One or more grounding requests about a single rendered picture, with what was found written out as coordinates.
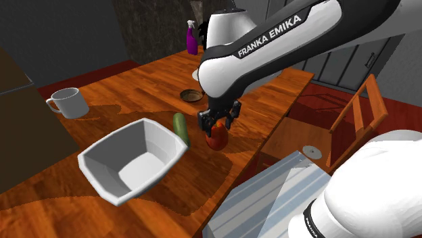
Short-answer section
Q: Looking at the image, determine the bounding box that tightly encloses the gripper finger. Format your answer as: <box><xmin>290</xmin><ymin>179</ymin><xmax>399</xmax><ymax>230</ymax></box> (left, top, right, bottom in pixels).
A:
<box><xmin>197</xmin><ymin>110</ymin><xmax>216</xmax><ymax>137</ymax></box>
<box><xmin>225</xmin><ymin>100</ymin><xmax>243</xmax><ymax>130</ymax></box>

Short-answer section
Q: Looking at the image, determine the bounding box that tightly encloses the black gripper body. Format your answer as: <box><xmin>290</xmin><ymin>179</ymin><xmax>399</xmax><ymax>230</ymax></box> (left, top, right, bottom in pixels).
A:
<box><xmin>206</xmin><ymin>95</ymin><xmax>239</xmax><ymax>120</ymax></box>

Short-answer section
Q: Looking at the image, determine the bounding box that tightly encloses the red apple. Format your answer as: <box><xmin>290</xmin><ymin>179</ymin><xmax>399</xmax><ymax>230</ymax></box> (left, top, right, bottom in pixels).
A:
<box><xmin>205</xmin><ymin>121</ymin><xmax>229</xmax><ymax>151</ymax></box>

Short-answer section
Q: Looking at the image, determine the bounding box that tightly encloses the green cucumber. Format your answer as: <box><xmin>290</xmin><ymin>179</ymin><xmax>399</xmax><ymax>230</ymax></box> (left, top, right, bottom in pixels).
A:
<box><xmin>172</xmin><ymin>112</ymin><xmax>191</xmax><ymax>148</ymax></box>

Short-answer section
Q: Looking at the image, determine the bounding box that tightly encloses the small brown bowl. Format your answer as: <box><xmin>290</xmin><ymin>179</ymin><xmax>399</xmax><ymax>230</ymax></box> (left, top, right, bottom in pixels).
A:
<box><xmin>179</xmin><ymin>89</ymin><xmax>205</xmax><ymax>103</ymax></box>

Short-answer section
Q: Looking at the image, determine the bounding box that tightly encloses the wooden chair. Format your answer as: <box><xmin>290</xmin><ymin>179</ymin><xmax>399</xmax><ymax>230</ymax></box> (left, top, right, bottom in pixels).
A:
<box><xmin>258</xmin><ymin>73</ymin><xmax>390</xmax><ymax>174</ymax></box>

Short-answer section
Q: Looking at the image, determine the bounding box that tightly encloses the purple spray bottle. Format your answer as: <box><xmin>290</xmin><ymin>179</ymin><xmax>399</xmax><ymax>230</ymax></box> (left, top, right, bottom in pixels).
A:
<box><xmin>186</xmin><ymin>20</ymin><xmax>200</xmax><ymax>56</ymax></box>

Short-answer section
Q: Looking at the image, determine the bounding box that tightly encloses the wooden table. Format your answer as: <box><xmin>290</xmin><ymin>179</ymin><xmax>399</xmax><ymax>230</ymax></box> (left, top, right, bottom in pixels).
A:
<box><xmin>0</xmin><ymin>45</ymin><xmax>315</xmax><ymax>238</ymax></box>

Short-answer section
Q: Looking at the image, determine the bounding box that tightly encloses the small white disc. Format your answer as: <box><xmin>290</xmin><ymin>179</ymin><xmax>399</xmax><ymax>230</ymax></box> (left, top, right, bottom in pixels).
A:
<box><xmin>302</xmin><ymin>145</ymin><xmax>323</xmax><ymax>160</ymax></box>

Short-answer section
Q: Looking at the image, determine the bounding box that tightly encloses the striped robot stand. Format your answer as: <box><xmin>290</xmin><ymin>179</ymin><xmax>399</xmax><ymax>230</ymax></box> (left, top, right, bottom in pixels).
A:
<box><xmin>202</xmin><ymin>150</ymin><xmax>332</xmax><ymax>238</ymax></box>

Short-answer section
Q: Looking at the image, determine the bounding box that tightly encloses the white square bowl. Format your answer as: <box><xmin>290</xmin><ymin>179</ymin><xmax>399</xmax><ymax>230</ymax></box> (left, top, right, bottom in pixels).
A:
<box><xmin>77</xmin><ymin>118</ymin><xmax>189</xmax><ymax>207</ymax></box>

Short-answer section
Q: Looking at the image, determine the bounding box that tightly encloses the grey panelled door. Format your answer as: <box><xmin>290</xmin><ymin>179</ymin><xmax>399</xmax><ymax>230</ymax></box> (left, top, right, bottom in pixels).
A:
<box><xmin>289</xmin><ymin>32</ymin><xmax>407</xmax><ymax>95</ymax></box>

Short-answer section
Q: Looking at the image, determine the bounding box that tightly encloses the white mug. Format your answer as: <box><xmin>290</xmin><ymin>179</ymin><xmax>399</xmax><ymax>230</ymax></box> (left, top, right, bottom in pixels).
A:
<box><xmin>45</xmin><ymin>87</ymin><xmax>91</xmax><ymax>120</ymax></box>

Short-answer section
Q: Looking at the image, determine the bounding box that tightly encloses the dark brown cabinet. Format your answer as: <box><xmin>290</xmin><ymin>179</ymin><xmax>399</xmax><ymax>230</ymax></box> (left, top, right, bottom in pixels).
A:
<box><xmin>0</xmin><ymin>46</ymin><xmax>80</xmax><ymax>195</ymax></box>

